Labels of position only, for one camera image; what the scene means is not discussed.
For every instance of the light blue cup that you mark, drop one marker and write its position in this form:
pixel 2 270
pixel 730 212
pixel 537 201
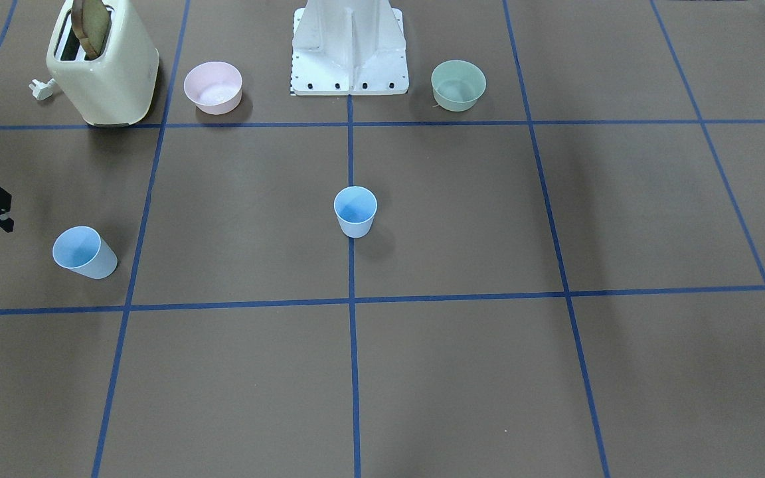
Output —
pixel 355 209
pixel 82 250

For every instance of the white toaster power plug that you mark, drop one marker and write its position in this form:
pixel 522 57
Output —
pixel 42 90

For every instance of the cream toaster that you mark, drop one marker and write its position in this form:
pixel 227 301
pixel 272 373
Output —
pixel 115 89

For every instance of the bread slice in toaster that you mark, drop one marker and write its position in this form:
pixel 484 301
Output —
pixel 91 26

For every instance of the pink bowl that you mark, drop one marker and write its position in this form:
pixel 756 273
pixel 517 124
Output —
pixel 214 87

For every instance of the green bowl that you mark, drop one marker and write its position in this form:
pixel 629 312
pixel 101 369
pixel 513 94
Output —
pixel 457 85

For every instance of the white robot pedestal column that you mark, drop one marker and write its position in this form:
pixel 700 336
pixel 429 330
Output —
pixel 321 19

